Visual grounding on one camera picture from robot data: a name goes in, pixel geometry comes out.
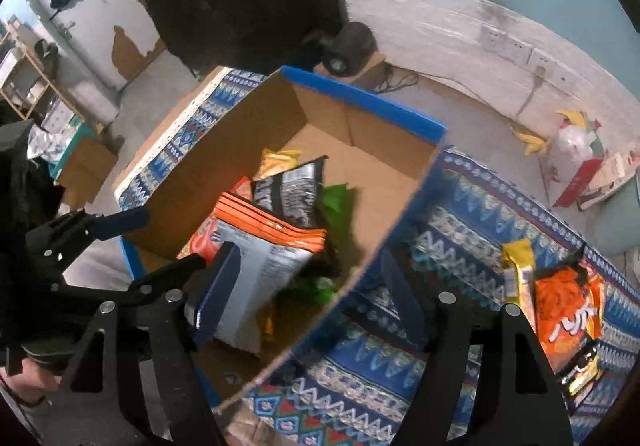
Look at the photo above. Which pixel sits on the white wall socket strip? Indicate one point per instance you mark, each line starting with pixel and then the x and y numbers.
pixel 527 56

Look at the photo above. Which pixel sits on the blue patterned tablecloth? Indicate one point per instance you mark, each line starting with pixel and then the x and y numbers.
pixel 352 378

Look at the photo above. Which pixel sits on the cardboard box blue rim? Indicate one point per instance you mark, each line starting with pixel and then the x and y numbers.
pixel 215 136

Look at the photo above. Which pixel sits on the red fries snack bag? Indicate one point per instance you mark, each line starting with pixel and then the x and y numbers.
pixel 518 268

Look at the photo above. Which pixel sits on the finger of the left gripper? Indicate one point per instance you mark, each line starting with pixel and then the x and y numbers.
pixel 143 290
pixel 61 241

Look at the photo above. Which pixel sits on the red white paper bag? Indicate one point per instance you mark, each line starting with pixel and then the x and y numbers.
pixel 570 160

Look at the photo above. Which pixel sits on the green snack bag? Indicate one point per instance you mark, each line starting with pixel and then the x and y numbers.
pixel 319 280

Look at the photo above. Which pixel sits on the black round speaker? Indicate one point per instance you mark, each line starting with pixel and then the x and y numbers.
pixel 348 53

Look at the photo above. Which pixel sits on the wooden shelf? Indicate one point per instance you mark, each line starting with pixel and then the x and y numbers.
pixel 29 77

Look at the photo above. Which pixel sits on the left hand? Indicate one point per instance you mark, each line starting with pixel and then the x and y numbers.
pixel 32 383

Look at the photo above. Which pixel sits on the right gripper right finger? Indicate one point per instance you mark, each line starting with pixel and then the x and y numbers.
pixel 517 400

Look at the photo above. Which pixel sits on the orange black snack bag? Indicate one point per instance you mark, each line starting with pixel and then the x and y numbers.
pixel 569 307

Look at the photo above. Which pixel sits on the yellow banana peel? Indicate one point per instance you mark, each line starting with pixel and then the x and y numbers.
pixel 533 144

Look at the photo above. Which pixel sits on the orange white snack bag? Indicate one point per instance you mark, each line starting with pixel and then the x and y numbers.
pixel 259 257

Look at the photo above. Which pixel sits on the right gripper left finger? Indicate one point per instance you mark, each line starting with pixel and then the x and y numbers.
pixel 132 381

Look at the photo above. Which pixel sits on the yellow snack bag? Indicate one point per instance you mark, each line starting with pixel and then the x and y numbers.
pixel 275 162

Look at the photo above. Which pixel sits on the red translucent snack bag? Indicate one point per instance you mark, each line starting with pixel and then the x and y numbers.
pixel 206 241

